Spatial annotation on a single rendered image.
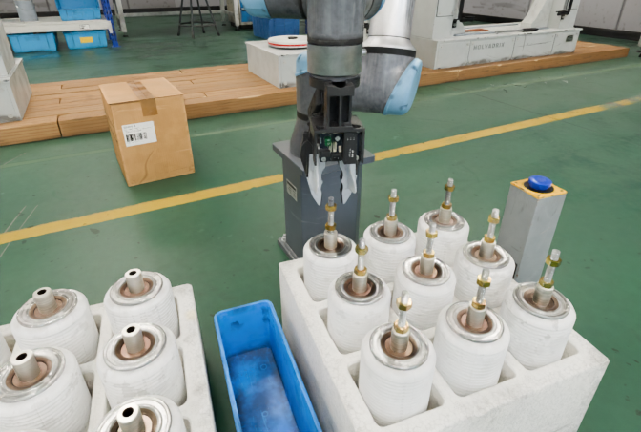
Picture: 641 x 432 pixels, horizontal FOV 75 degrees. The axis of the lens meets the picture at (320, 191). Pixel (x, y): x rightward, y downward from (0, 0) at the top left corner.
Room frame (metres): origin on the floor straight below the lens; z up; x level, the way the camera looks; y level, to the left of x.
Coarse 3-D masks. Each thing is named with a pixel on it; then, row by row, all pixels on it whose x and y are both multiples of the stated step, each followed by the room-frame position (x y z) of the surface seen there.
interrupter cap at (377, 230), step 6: (378, 222) 0.67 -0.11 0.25; (372, 228) 0.65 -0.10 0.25; (378, 228) 0.65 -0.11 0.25; (402, 228) 0.65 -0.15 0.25; (408, 228) 0.65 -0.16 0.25; (372, 234) 0.63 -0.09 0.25; (378, 234) 0.63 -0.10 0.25; (384, 234) 0.64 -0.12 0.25; (396, 234) 0.64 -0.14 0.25; (402, 234) 0.64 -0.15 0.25; (408, 234) 0.63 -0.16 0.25; (378, 240) 0.62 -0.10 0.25; (384, 240) 0.61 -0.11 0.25; (390, 240) 0.61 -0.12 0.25; (396, 240) 0.61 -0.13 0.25; (402, 240) 0.61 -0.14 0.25
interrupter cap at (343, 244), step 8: (312, 240) 0.61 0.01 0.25; (320, 240) 0.61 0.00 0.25; (344, 240) 0.61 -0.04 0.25; (312, 248) 0.59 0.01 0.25; (320, 248) 0.59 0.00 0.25; (336, 248) 0.59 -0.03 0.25; (344, 248) 0.59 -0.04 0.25; (320, 256) 0.57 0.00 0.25; (328, 256) 0.57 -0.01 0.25; (336, 256) 0.57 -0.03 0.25; (344, 256) 0.57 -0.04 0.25
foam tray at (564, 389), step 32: (288, 288) 0.58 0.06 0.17; (288, 320) 0.59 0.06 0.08; (320, 320) 0.49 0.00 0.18; (320, 352) 0.43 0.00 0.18; (576, 352) 0.44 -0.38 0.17; (320, 384) 0.43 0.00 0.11; (352, 384) 0.38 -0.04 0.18; (512, 384) 0.38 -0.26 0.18; (544, 384) 0.38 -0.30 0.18; (576, 384) 0.40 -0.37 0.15; (320, 416) 0.43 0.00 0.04; (352, 416) 0.33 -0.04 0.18; (416, 416) 0.33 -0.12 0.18; (448, 416) 0.33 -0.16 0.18; (480, 416) 0.34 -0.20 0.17; (512, 416) 0.36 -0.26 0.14; (544, 416) 0.38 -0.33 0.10; (576, 416) 0.41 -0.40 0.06
